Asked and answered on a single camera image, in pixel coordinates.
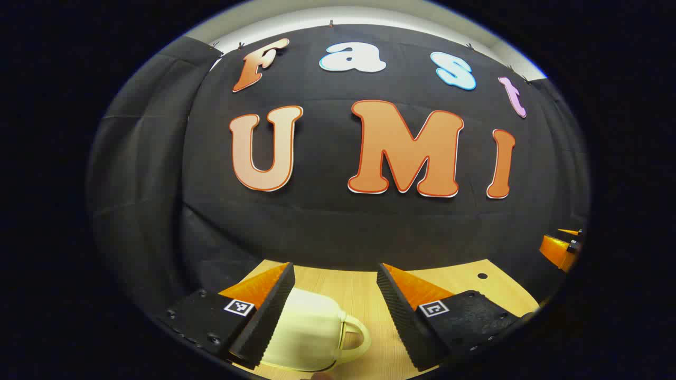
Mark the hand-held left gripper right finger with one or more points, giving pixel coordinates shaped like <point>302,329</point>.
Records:
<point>401,322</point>

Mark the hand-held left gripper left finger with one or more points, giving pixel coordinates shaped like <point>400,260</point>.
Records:
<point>266,316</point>

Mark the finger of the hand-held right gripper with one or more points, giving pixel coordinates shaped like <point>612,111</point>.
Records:
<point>570,231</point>
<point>554,250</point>

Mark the black backdrop cloth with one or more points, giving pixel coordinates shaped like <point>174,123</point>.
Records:
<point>327,227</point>

